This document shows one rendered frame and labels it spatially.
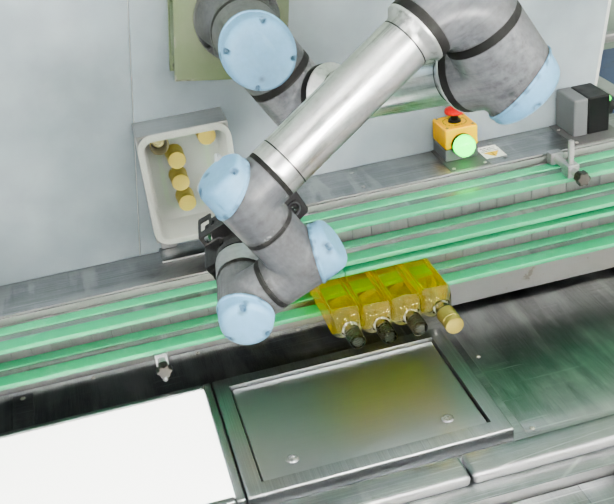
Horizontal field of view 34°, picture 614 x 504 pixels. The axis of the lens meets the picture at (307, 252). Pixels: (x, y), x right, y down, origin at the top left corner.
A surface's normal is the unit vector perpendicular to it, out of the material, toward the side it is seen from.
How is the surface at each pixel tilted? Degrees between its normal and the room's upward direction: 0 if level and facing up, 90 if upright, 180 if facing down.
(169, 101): 0
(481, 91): 55
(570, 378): 91
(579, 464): 90
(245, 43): 8
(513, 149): 90
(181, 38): 2
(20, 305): 90
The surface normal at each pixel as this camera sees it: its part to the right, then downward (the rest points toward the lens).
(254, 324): 0.10, 0.56
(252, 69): 0.15, 0.38
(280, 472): -0.11, -0.87
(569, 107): -0.96, 0.22
